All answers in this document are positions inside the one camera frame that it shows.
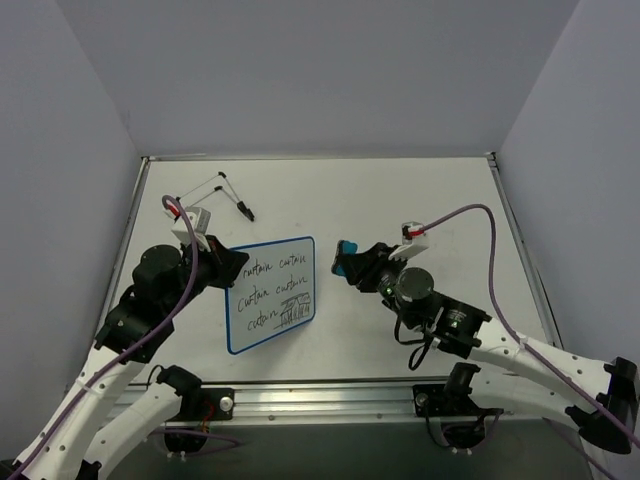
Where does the black wire whiteboard stand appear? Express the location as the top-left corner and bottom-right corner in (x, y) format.
(177, 171), (256, 222)

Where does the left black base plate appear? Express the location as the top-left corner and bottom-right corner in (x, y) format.
(176, 387), (235, 422)

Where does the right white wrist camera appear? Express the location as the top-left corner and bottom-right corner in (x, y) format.
(389, 221), (429, 261)

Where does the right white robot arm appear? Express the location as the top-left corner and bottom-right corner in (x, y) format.
(331, 240), (639, 455)

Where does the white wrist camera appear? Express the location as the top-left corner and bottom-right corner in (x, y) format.
(161, 195), (211, 252)
(389, 221), (429, 261)

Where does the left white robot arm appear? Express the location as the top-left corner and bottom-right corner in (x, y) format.
(9, 235), (250, 479)

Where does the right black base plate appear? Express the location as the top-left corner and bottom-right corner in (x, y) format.
(412, 383), (502, 418)

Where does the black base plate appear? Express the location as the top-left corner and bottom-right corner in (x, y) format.
(412, 383), (502, 418)
(176, 387), (235, 422)

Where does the blue framed small whiteboard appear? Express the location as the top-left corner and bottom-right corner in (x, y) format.
(225, 236), (316, 355)

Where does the blue whiteboard eraser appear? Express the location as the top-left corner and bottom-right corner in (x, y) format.
(331, 240), (358, 277)

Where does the purple cable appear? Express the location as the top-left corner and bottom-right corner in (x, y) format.
(414, 202), (640, 480)
(7, 195), (246, 480)

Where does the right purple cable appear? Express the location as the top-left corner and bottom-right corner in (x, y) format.
(414, 202), (640, 480)

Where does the aluminium front rail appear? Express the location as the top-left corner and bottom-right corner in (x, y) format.
(114, 375), (551, 426)

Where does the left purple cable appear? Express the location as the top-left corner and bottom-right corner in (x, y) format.
(7, 195), (246, 480)

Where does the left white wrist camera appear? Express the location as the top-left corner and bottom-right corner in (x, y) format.
(161, 195), (211, 252)

